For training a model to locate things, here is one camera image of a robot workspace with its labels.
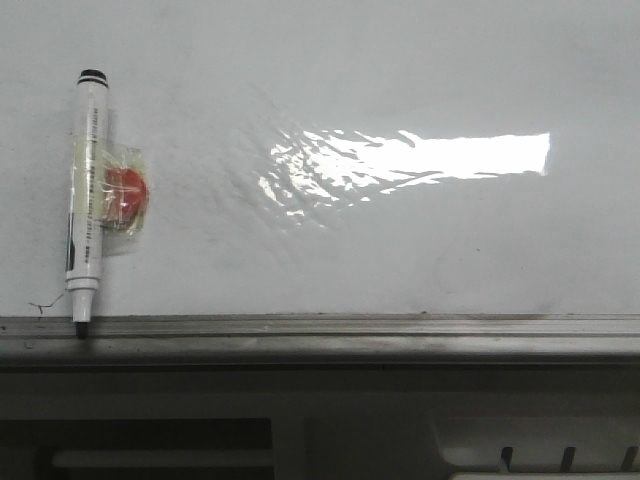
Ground red round magnet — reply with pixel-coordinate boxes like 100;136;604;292
103;168;148;230

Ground white whiteboard marker pen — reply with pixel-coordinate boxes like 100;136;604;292
65;69;109;340

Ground white whiteboard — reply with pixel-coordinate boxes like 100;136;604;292
1;1;639;316

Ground grey aluminium marker tray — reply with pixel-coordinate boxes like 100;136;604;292
1;312;639;370

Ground grey plastic crate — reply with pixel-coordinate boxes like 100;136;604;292
1;367;639;479

